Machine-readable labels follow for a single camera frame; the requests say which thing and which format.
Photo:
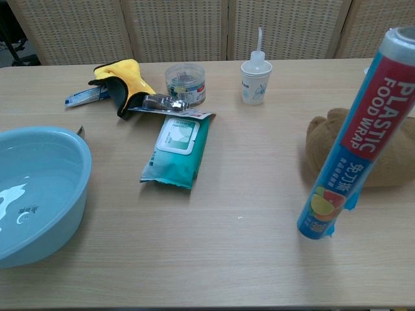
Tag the shiny metal spoon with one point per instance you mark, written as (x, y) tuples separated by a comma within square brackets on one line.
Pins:
[(81, 131)]

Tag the light blue plastic basin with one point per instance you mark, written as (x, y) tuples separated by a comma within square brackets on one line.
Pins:
[(48, 194)]

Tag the teal wet wipes pack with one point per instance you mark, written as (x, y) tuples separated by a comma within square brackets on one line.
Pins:
[(176, 150)]

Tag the clear blister pack with card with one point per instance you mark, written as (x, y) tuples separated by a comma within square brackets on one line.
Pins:
[(168, 105)]

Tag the clear round box of clips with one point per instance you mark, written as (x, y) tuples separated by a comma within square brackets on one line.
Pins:
[(185, 83)]

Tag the white squeeze bottle with spout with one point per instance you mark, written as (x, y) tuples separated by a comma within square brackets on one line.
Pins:
[(256, 79)]

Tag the yellow and black cloth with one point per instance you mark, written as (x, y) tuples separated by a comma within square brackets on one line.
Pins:
[(128, 81)]

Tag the woven rattan folding screen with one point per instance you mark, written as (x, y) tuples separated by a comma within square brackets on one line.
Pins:
[(207, 29)]

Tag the blue plastic food wrap roll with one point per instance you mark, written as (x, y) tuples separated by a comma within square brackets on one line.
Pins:
[(360, 136)]

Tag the brown plush toy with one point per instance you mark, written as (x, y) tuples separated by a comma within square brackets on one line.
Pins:
[(386, 155)]

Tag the black stand with legs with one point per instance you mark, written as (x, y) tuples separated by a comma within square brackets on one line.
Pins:
[(13, 39)]

